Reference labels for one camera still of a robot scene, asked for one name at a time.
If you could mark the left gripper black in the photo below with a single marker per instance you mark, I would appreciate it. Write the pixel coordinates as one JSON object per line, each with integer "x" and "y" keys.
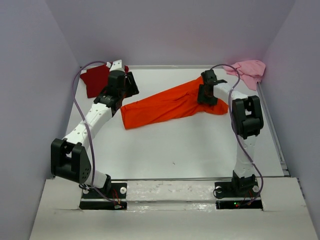
{"x": 132, "y": 87}

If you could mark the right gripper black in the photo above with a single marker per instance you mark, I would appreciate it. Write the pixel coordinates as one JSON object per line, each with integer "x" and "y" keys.
{"x": 213, "y": 101}

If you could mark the orange t-shirt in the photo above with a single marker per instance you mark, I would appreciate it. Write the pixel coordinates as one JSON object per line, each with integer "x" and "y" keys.
{"x": 174, "y": 103}

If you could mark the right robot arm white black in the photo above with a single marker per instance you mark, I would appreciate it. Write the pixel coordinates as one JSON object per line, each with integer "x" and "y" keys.
{"x": 246, "y": 122}

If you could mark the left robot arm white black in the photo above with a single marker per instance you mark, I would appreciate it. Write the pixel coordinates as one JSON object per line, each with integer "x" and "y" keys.
{"x": 68, "y": 156}

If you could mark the folded dark red t-shirt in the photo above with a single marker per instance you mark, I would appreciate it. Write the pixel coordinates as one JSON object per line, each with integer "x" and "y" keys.
{"x": 96, "y": 79}

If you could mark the pink t-shirt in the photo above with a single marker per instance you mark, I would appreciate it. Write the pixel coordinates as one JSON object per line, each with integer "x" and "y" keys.
{"x": 251, "y": 72}

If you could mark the back aluminium rail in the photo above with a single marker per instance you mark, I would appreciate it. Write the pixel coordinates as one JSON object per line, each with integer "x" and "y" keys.
{"x": 165, "y": 67}

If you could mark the aluminium rail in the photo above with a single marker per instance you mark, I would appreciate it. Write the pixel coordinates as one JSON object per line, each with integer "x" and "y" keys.
{"x": 175, "y": 179}
{"x": 165, "y": 67}
{"x": 273, "y": 132}

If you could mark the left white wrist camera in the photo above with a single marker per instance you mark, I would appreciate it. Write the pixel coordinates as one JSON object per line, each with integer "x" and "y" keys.
{"x": 116, "y": 66}

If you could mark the front aluminium rail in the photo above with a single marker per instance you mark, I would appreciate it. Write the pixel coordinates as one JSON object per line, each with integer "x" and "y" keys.
{"x": 175, "y": 179}

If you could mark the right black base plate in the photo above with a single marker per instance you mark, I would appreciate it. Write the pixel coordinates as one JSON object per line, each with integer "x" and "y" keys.
{"x": 228, "y": 199}

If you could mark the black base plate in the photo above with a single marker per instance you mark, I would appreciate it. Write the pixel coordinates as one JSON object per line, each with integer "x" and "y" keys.
{"x": 114, "y": 200}
{"x": 228, "y": 199}

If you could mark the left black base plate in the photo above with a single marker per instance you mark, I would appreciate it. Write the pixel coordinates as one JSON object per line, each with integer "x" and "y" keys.
{"x": 114, "y": 200}

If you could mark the right aluminium rail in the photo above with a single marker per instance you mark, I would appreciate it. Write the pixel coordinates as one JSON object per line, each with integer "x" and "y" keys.
{"x": 273, "y": 132}

